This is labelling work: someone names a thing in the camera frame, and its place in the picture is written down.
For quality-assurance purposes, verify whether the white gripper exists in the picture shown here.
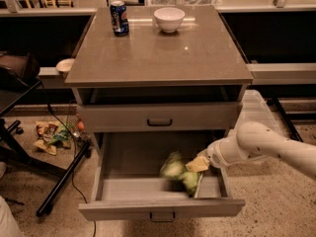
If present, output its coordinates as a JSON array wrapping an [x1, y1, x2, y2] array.
[[186, 137, 238, 173]]

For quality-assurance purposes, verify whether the green jalapeno chip bag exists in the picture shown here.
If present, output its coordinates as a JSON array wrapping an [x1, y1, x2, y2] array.
[[160, 151, 202, 198]]

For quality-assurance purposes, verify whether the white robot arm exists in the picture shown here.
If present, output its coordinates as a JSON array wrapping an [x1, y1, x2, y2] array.
[[186, 121, 316, 180]]

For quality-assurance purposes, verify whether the closed grey top drawer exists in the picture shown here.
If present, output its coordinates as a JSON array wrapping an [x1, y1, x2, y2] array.
[[77, 103, 241, 132]]

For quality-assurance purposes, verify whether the open grey middle drawer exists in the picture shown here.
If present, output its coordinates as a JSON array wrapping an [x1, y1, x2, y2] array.
[[79, 131, 245, 222]]

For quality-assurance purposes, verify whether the grey drawer cabinet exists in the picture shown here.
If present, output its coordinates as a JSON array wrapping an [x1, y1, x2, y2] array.
[[64, 5, 255, 222]]

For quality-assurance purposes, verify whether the dark bag on table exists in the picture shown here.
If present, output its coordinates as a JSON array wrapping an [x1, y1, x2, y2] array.
[[0, 52, 40, 91]]

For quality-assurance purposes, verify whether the clear plastic storage bin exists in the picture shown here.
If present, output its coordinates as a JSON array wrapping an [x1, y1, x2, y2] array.
[[221, 89, 288, 166]]

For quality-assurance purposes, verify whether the white ceramic bowl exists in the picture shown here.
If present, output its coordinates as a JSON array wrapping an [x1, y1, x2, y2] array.
[[154, 7, 185, 33]]

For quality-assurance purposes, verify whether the pile of snack bags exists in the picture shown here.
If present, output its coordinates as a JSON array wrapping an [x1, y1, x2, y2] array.
[[34, 121, 71, 155]]

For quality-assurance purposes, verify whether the blue soda can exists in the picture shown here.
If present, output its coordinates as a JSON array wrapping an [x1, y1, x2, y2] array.
[[110, 0, 129, 37]]

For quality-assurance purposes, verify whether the small wire basket with fruit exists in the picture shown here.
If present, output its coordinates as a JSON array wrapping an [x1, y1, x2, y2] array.
[[66, 100, 90, 141]]

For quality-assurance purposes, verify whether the black power cable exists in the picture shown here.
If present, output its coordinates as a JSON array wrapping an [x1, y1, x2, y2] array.
[[40, 84, 98, 237]]

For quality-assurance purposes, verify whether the black table frame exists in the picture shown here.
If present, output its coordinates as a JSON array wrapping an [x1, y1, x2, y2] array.
[[0, 79, 92, 218]]

